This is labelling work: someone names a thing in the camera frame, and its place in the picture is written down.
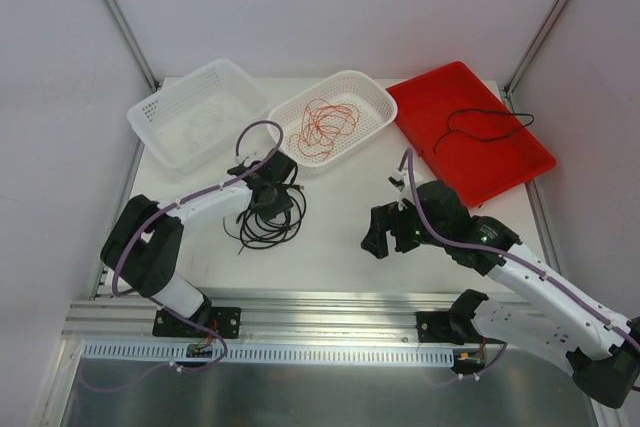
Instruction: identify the white perforated oval basket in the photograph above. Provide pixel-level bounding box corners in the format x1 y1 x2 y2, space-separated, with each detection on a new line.
267 70 398 174

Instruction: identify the aluminium frame post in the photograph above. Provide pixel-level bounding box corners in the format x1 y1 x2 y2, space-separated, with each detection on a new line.
503 0 572 101
101 0 160 92

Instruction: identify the left aluminium frame post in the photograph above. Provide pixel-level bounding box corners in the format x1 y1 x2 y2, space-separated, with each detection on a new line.
101 0 160 92

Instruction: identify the right aluminium frame post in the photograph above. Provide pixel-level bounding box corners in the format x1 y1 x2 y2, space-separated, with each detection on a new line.
503 0 572 101

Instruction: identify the black cable bundle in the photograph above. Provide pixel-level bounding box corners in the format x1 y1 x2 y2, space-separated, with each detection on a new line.
222 166 309 256

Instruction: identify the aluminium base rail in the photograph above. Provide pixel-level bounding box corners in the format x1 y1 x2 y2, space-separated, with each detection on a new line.
61 288 458 346

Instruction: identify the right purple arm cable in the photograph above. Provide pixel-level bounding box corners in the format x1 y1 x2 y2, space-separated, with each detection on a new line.
403 148 640 356

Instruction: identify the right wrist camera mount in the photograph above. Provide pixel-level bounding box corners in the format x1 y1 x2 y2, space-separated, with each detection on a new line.
388 155 413 210

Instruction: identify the white slotted cable duct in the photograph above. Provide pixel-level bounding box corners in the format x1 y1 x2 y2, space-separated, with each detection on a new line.
82 341 454 368

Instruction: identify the translucent white rectangular basket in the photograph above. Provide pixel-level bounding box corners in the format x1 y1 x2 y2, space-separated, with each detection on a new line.
127 59 268 173

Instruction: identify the red plastic tray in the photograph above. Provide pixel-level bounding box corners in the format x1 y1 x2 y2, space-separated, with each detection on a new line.
388 61 556 208

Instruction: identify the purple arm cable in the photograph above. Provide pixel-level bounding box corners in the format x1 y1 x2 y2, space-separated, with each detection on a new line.
403 148 640 356
110 120 284 298

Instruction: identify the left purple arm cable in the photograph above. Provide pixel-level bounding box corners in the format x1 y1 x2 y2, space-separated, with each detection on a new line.
110 120 284 298

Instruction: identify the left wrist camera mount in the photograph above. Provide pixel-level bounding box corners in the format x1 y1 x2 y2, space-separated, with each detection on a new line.
229 152 262 175

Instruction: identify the thin black cable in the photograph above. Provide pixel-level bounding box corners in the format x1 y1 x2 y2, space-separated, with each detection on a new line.
432 109 536 156

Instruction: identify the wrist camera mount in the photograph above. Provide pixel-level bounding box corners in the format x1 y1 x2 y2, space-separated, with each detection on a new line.
388 155 413 210
229 152 262 175

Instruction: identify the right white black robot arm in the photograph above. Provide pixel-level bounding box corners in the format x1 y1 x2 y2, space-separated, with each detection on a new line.
361 178 639 409

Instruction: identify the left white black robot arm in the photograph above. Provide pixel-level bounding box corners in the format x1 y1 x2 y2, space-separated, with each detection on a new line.
99 151 302 336

